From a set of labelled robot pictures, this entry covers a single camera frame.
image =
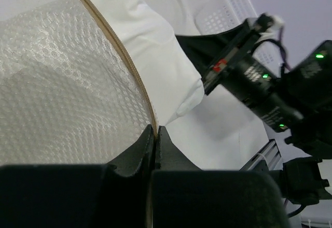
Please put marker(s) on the round mesh laundry bag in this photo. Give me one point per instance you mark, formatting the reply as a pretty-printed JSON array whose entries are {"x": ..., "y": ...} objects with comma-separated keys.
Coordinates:
[{"x": 70, "y": 92}]

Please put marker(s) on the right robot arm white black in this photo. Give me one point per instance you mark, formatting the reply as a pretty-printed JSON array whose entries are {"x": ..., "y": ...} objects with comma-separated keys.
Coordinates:
[{"x": 300, "y": 101}]

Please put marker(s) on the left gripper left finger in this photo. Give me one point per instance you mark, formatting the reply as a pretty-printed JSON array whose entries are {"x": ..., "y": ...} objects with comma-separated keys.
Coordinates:
[{"x": 111, "y": 194}]

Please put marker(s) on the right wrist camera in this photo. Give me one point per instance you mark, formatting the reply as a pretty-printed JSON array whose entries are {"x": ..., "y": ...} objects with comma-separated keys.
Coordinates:
[{"x": 269, "y": 24}]

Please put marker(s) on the white perforated plastic basket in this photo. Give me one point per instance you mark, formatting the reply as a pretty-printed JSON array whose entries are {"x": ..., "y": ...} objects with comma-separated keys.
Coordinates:
[{"x": 218, "y": 16}]

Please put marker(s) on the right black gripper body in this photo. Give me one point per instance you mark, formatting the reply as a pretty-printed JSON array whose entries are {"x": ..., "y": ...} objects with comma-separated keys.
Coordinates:
[{"x": 241, "y": 74}]

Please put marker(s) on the white bra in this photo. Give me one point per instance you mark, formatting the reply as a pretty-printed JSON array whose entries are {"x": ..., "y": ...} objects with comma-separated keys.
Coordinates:
[{"x": 172, "y": 83}]

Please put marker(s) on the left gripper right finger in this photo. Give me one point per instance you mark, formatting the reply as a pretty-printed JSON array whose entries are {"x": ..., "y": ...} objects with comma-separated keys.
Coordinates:
[{"x": 182, "y": 195}]

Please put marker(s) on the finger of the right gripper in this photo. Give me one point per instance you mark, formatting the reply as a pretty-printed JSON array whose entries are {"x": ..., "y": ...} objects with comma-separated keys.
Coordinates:
[{"x": 205, "y": 50}]

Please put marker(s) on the aluminium rail frame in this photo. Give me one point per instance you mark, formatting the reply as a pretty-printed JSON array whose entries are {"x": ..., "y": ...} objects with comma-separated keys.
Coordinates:
[{"x": 264, "y": 155}]

